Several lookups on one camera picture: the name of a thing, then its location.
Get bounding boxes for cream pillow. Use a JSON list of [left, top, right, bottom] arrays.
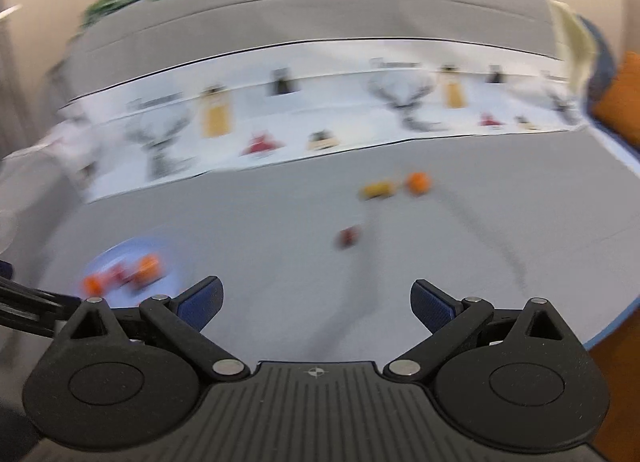
[[549, 0, 599, 121]]

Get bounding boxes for small orange kumquat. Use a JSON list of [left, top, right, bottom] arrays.
[[404, 172, 434, 196]]

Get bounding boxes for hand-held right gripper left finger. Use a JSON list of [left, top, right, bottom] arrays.
[[65, 275, 251, 383]]

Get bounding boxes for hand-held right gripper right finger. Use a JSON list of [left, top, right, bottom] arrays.
[[384, 279, 567, 383]]

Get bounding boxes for grey deer printed quilt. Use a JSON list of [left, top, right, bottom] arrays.
[[0, 0, 592, 204]]

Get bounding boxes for blue plastic plate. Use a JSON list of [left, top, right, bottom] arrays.
[[81, 236, 190, 312]]

